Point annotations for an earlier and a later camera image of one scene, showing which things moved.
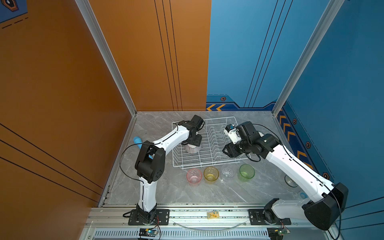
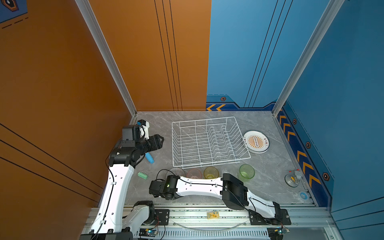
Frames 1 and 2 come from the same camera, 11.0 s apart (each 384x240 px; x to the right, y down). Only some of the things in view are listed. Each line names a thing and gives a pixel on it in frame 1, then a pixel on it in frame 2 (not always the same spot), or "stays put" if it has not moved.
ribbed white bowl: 192,148 to 176,171
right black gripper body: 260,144 to 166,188
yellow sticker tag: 213,215 stays put
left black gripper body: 197,140 to 146,146
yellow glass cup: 211,174 stays put
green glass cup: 246,172 stays put
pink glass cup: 194,176 stays put
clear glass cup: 228,172 stays put
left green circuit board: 148,232 stays put
